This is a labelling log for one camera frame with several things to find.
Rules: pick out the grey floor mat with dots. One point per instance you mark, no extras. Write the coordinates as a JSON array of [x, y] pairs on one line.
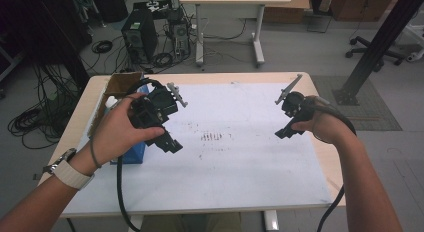
[[373, 118]]

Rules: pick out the brown wooden cabinet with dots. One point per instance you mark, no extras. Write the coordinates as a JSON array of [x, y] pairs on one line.
[[363, 5]]

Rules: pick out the light wooden table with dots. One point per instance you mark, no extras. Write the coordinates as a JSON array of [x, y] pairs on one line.
[[233, 78]]

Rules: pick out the silver wristwatch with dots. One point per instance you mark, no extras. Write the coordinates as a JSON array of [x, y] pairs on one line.
[[60, 161]]

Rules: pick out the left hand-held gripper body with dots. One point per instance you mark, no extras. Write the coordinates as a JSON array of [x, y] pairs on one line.
[[155, 107]]

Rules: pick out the person's left hand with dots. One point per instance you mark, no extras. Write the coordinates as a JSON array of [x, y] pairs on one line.
[[113, 135]]

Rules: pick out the person's right hand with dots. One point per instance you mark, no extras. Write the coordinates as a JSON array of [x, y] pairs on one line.
[[328, 125]]

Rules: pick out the blue cardboard box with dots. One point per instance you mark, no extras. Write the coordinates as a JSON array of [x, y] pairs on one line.
[[131, 157]]

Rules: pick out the white wristband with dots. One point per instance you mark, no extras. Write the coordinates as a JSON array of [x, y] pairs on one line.
[[73, 176]]

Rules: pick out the white table mat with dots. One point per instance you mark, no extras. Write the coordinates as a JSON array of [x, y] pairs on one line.
[[240, 172]]

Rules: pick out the person's olive trousers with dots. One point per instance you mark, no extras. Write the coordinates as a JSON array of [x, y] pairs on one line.
[[196, 222]]

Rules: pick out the large black computer tower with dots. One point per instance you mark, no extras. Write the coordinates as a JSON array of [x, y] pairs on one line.
[[138, 37]]

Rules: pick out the small black computer tower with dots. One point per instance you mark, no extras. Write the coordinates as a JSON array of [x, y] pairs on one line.
[[180, 38]]

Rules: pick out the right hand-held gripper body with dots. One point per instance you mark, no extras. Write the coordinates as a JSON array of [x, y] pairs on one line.
[[295, 103]]

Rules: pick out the brown cardboard box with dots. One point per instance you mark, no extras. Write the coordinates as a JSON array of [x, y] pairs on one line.
[[286, 10]]

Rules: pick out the black metal stand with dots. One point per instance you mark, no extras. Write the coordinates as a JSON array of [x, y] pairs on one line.
[[383, 42]]

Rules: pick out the black office chair base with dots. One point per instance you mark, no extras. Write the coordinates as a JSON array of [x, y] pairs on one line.
[[366, 50]]

